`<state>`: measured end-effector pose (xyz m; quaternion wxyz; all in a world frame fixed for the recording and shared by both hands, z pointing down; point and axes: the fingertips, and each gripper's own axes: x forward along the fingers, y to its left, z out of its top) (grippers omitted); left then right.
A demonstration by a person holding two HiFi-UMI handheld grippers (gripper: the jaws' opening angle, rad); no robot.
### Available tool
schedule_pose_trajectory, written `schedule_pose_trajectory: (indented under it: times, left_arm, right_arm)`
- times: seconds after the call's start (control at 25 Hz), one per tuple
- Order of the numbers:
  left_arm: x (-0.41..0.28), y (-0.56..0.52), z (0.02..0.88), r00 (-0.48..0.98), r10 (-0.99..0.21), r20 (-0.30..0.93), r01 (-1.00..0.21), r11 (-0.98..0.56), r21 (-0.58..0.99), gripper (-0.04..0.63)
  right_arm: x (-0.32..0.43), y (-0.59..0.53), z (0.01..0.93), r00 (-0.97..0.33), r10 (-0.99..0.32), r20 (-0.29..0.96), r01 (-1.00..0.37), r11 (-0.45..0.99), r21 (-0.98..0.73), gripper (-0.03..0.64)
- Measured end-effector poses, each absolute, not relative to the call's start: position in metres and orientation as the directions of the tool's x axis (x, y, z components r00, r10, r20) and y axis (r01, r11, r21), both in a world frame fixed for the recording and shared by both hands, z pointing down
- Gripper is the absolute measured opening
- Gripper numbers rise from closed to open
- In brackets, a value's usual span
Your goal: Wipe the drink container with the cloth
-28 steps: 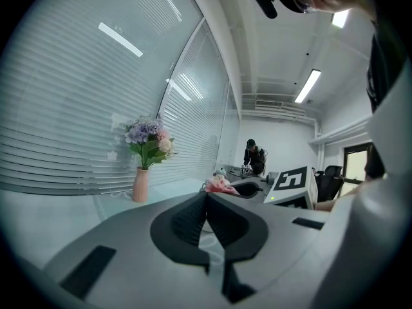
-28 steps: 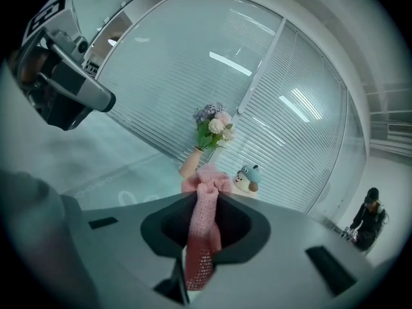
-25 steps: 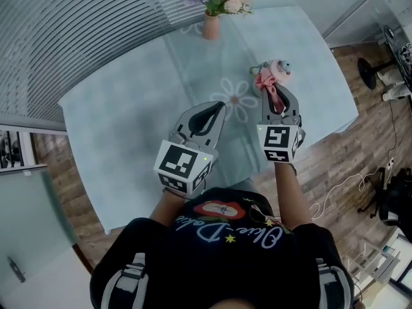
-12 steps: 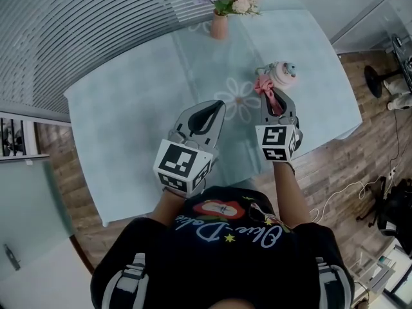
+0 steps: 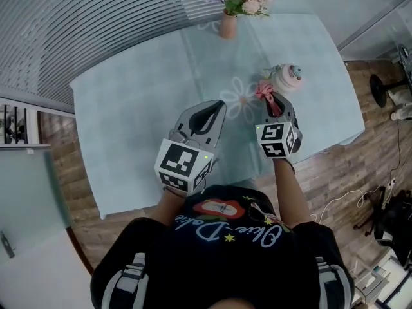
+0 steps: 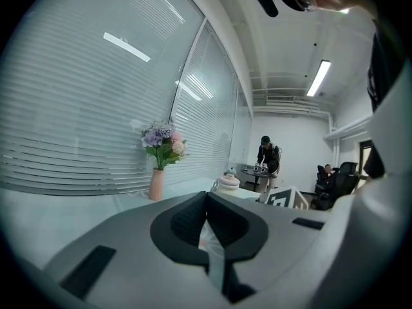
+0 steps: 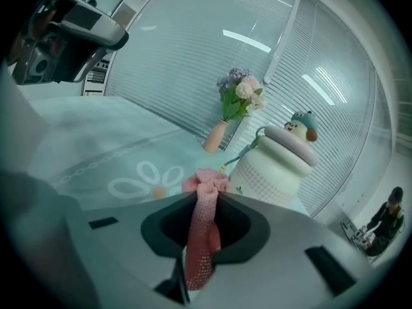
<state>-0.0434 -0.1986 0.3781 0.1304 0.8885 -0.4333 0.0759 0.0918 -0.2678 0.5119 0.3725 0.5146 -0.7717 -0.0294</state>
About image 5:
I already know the person's right grey backpack strap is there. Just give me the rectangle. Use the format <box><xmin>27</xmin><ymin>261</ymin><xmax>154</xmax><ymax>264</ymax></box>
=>
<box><xmin>315</xmin><ymin>256</ymin><xmax>339</xmax><ymax>309</ymax></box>

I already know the person's left grey backpack strap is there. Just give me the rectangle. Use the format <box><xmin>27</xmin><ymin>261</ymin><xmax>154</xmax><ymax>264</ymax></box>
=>
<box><xmin>101</xmin><ymin>252</ymin><xmax>151</xmax><ymax>309</ymax></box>

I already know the glass partition with blinds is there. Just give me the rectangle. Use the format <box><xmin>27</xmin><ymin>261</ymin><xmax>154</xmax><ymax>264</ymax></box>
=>
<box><xmin>0</xmin><ymin>0</ymin><xmax>226</xmax><ymax>109</ymax></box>

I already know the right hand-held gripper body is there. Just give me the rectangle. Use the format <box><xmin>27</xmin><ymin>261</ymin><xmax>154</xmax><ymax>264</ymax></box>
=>
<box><xmin>256</xmin><ymin>118</ymin><xmax>303</xmax><ymax>159</ymax></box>

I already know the black round pedestal table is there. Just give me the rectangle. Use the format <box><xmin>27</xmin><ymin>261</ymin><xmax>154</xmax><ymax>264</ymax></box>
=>
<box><xmin>369</xmin><ymin>43</ymin><xmax>412</xmax><ymax>108</ymax></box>

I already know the person's right forearm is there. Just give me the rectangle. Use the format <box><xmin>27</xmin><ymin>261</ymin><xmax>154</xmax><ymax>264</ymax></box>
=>
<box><xmin>273</xmin><ymin>158</ymin><xmax>312</xmax><ymax>230</ymax></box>

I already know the pink knitted cloth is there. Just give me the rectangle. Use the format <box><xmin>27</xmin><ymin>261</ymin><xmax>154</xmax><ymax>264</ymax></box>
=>
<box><xmin>255</xmin><ymin>80</ymin><xmax>284</xmax><ymax>117</ymax></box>

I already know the white cable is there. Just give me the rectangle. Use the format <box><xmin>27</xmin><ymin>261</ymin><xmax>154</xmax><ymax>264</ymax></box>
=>
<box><xmin>310</xmin><ymin>188</ymin><xmax>382</xmax><ymax>223</ymax></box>

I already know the black office chair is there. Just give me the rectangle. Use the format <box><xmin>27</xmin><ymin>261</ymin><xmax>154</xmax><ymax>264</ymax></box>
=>
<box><xmin>353</xmin><ymin>187</ymin><xmax>412</xmax><ymax>263</ymax></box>

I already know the person's left forearm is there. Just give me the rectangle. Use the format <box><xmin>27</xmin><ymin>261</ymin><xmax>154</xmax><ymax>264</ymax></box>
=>
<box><xmin>154</xmin><ymin>187</ymin><xmax>191</xmax><ymax>227</ymax></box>

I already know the person in black shirt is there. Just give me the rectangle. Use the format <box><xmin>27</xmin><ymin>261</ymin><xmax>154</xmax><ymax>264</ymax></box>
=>
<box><xmin>91</xmin><ymin>185</ymin><xmax>355</xmax><ymax>309</ymax></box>

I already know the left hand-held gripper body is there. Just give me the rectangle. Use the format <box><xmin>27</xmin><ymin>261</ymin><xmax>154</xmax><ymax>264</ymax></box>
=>
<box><xmin>154</xmin><ymin>129</ymin><xmax>220</xmax><ymax>196</ymax></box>

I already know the pink ribbed vase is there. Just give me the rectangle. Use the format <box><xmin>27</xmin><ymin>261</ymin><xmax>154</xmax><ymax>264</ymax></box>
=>
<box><xmin>218</xmin><ymin>11</ymin><xmax>239</xmax><ymax>39</ymax></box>

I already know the light blue floral tablecloth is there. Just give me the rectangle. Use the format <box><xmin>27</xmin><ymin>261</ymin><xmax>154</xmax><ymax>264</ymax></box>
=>
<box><xmin>69</xmin><ymin>13</ymin><xmax>366</xmax><ymax>220</ymax></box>

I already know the metal door handle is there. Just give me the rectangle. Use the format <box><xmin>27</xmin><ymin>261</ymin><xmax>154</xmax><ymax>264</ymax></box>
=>
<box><xmin>0</xmin><ymin>231</ymin><xmax>16</xmax><ymax>259</ymax></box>

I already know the white pink kettle jar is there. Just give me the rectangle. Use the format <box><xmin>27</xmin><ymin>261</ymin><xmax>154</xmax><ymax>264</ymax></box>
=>
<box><xmin>262</xmin><ymin>63</ymin><xmax>305</xmax><ymax>93</ymax></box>

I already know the person's grey backpack strap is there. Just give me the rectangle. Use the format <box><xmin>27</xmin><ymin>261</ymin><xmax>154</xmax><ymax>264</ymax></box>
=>
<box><xmin>101</xmin><ymin>252</ymin><xmax>151</xmax><ymax>309</ymax></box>
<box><xmin>315</xmin><ymin>256</ymin><xmax>339</xmax><ymax>309</ymax></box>

